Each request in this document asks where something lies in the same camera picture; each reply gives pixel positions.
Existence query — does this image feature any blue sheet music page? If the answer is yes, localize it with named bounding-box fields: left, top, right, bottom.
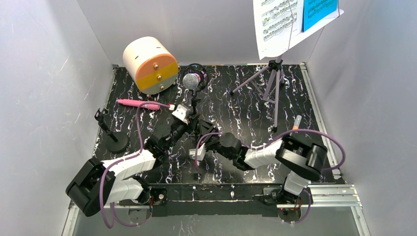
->
left=302, top=0, right=338, bottom=32

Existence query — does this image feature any black round-base mic stand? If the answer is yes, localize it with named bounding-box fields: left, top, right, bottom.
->
left=94, top=108, right=129, bottom=154

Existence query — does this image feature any black tripod microphone stand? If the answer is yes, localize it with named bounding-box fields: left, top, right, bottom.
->
left=182, top=63, right=210, bottom=180

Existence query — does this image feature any aluminium rail right edge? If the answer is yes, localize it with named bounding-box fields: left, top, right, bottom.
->
left=299, top=62, right=370, bottom=236

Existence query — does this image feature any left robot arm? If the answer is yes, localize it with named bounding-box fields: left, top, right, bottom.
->
left=65, top=114, right=200, bottom=217

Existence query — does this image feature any white sheet music page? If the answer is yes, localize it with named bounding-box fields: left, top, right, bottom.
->
left=252, top=0, right=345, bottom=60

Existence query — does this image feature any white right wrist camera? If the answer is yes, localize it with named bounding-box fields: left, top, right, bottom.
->
left=188, top=144, right=206, bottom=162

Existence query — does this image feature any orange grey marker pen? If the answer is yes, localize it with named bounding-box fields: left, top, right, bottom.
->
left=292, top=115, right=302, bottom=130

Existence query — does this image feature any pink microphone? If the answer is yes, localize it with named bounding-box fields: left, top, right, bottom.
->
left=117, top=99, right=161, bottom=110

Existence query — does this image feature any lilac music stand tripod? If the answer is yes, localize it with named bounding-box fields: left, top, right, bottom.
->
left=229, top=55, right=284, bottom=133

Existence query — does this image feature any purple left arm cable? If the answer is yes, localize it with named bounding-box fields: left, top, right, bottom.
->
left=98, top=101, right=176, bottom=229

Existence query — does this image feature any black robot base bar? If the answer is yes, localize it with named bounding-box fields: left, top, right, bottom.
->
left=118, top=183, right=308, bottom=217

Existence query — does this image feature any silver mesh studio microphone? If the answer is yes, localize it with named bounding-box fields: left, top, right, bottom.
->
left=182, top=73, right=201, bottom=90

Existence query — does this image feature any round pastel drawer cabinet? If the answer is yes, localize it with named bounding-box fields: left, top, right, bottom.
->
left=122, top=36, right=179, bottom=96

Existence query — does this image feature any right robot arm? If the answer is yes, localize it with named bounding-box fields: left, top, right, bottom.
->
left=189, top=129, right=328, bottom=197

